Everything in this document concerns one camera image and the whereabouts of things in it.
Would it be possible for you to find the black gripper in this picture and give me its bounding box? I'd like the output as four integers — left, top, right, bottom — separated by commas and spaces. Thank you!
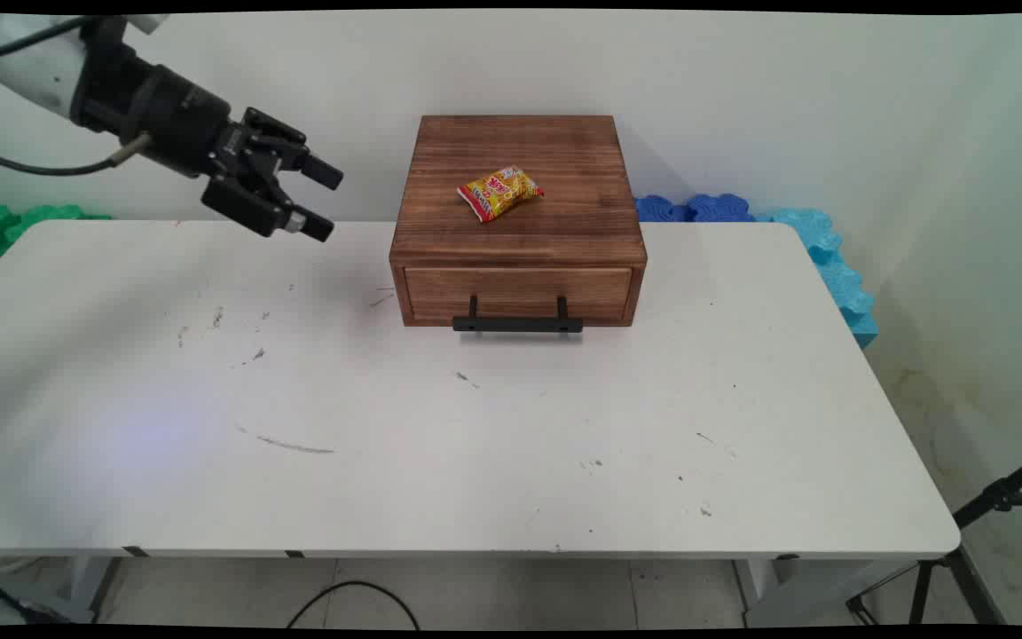
75, 40, 345, 243

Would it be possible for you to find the brown wooden drawer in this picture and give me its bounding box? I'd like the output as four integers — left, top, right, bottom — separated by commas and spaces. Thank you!
403, 266, 634, 325

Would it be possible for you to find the black metal drawer handle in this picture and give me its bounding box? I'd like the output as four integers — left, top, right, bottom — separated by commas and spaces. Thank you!
452, 295, 585, 335

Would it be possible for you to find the yellow red snack packet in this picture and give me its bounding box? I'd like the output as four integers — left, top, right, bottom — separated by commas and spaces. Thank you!
456, 166, 545, 224

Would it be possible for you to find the brown wooden drawer cabinet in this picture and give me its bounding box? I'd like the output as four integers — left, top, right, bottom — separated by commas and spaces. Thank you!
389, 114, 649, 328

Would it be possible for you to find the green foam puzzle mat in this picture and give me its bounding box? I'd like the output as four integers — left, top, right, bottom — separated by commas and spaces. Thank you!
0, 203, 113, 264

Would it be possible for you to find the dark blue foam puzzle mat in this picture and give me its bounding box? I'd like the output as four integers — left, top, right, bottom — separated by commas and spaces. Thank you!
633, 193, 757, 224

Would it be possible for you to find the white table leg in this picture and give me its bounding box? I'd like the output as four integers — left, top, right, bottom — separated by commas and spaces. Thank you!
731, 557, 922, 627
66, 556, 123, 624

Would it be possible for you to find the light blue foam puzzle mat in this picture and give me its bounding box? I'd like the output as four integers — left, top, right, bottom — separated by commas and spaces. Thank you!
753, 207, 881, 350

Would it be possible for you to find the black tripod stand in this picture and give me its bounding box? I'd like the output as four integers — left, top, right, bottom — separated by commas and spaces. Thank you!
845, 446, 1022, 627

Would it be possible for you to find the black cable with grey plug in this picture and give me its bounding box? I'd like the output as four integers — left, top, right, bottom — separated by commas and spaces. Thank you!
0, 131, 153, 178

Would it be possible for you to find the thin black camera cable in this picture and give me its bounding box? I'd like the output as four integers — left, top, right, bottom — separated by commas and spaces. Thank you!
0, 16, 90, 59

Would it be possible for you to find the black looped floor cable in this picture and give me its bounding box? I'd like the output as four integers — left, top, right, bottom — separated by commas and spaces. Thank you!
287, 580, 421, 631

